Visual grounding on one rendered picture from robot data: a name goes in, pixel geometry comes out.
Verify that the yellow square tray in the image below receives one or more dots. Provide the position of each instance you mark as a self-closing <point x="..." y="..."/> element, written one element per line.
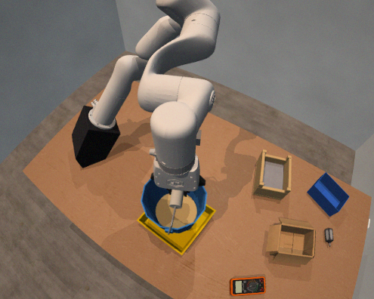
<point x="178" y="241"/>

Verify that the blue bucket with wire handle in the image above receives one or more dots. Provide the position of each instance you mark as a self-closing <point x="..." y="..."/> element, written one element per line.
<point x="158" y="205"/>

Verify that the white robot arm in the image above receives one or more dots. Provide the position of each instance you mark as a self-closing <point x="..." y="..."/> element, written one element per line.
<point x="174" y="125"/>

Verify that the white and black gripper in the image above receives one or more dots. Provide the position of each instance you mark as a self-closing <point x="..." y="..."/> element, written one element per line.
<point x="187" y="182"/>

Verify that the orange digital multimeter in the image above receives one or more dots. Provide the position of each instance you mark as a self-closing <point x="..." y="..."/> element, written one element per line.
<point x="247" y="286"/>

